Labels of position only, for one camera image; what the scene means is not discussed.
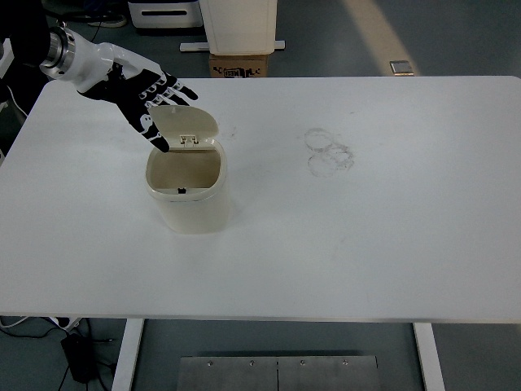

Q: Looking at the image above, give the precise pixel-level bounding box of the white table leg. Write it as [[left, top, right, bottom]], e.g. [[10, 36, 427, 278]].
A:
[[412, 323, 447, 391], [111, 319, 146, 391]]

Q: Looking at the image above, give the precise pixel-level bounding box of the white appliance with dark slot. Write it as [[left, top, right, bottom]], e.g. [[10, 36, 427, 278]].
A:
[[127, 0, 204, 36]]

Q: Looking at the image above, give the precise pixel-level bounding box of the black power adapter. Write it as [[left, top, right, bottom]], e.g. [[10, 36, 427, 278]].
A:
[[59, 332, 98, 384]]

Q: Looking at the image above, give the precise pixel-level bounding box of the person's foot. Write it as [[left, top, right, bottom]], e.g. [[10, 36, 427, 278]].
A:
[[86, 14, 128, 29]]

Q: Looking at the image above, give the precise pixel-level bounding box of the white power strip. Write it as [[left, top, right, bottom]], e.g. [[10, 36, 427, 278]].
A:
[[47, 316, 81, 330]]

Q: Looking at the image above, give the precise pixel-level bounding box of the white floor foot bar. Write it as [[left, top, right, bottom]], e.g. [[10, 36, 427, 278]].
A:
[[179, 39, 287, 53]]

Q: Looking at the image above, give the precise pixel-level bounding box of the small cream trash bin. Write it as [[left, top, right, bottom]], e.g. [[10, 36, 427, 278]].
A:
[[144, 104, 230, 235]]

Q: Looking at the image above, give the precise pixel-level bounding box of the large white plastic bin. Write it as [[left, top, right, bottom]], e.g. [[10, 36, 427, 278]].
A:
[[199, 0, 278, 55]]

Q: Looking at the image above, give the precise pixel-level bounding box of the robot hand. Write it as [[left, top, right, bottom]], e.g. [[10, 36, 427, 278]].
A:
[[60, 33, 199, 155]]

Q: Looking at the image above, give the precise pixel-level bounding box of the black adapter cable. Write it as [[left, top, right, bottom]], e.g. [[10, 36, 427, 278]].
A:
[[0, 317, 120, 391]]

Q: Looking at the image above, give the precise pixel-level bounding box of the brown cardboard box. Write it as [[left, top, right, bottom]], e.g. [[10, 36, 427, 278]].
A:
[[208, 52, 269, 78]]

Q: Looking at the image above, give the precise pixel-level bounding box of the grey metal plate with screws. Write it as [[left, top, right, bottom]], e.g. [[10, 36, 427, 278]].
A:
[[179, 355, 379, 391]]

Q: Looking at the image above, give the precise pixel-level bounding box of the grey floor socket plate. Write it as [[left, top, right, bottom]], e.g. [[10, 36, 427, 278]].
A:
[[388, 60, 415, 77]]

